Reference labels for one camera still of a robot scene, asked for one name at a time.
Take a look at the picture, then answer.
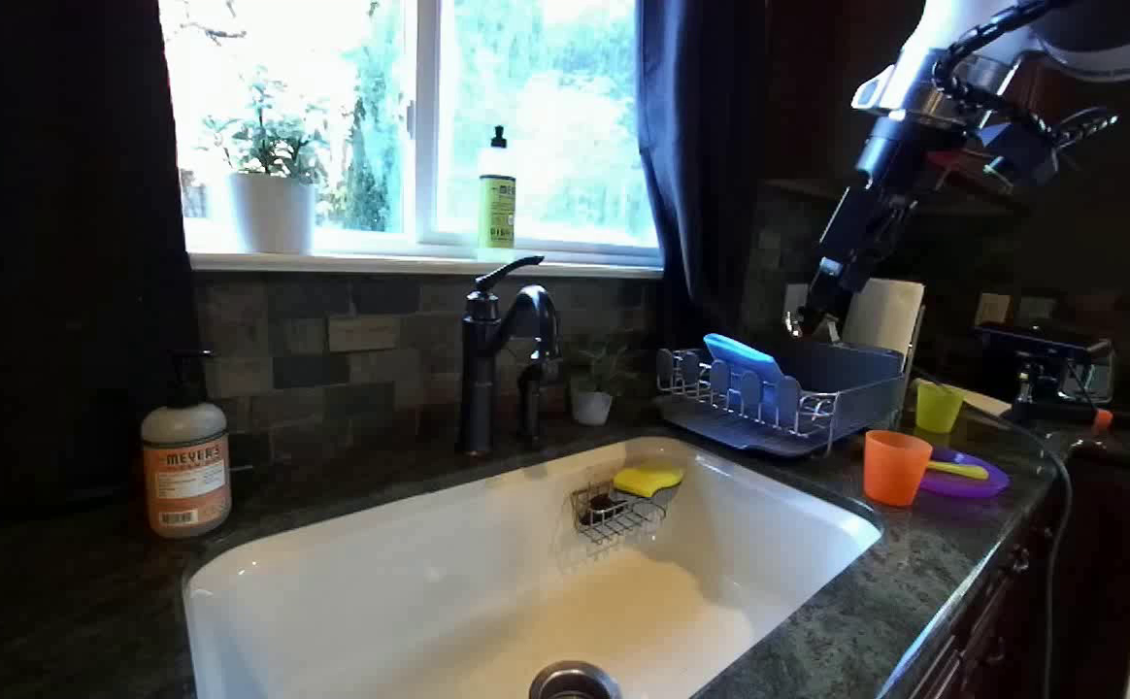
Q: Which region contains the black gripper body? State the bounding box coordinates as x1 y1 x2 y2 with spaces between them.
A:
831 113 949 270

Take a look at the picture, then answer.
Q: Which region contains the green plastic cup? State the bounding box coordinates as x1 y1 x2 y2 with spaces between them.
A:
913 377 967 439

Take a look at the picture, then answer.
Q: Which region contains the orange plastic cup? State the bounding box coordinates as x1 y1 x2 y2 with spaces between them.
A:
857 426 935 509

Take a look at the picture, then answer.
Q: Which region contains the metal sink drain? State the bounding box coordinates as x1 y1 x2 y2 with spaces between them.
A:
523 662 627 699

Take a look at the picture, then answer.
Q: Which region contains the white kitchen sink basin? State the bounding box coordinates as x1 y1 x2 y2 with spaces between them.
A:
183 435 885 699

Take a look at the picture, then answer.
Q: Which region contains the white paper towel roll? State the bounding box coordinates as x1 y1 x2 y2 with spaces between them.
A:
843 277 929 365

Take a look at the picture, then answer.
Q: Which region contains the steel dish drying rack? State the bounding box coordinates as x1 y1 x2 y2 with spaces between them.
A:
653 325 913 457

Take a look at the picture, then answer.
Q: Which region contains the dark curtain panel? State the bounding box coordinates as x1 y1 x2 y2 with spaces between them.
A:
632 0 773 345
0 0 205 521

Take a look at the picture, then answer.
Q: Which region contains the black countertop appliance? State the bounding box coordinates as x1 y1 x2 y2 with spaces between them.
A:
974 323 1118 419

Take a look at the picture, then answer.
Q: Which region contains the yellow plastic utensil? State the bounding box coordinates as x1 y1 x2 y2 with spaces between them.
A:
923 457 992 486

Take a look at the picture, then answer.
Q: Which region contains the purple plastic plate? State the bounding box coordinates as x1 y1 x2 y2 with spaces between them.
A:
918 447 1014 507

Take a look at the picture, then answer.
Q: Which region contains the yellow sponge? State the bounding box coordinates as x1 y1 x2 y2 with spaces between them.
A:
609 463 687 503

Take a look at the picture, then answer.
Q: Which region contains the small white plant pot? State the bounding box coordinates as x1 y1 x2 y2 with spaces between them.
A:
565 341 627 431

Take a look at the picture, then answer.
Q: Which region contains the green dish soap bottle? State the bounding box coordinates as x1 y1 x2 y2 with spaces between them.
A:
473 122 522 253

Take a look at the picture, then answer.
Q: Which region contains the dark metal kitchen faucet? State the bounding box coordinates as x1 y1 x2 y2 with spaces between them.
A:
457 253 565 457

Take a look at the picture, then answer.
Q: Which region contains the dark wooden cabinet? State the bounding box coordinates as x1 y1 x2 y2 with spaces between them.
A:
905 442 1130 699

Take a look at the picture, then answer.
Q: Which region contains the white pot with green plant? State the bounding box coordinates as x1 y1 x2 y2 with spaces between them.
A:
205 73 336 255

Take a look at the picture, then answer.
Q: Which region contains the orange label canister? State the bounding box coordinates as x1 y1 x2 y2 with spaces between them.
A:
136 345 239 545

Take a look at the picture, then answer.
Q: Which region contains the wall power outlet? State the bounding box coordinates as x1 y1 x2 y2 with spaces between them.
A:
973 286 1019 329

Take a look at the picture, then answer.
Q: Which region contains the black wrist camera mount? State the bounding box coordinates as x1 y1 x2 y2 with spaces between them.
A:
957 94 1121 187

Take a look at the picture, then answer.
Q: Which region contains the black cable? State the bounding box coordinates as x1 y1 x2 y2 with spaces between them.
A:
965 406 1079 699

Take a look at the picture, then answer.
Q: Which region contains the white window frame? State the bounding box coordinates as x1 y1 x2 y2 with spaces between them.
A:
157 0 666 280

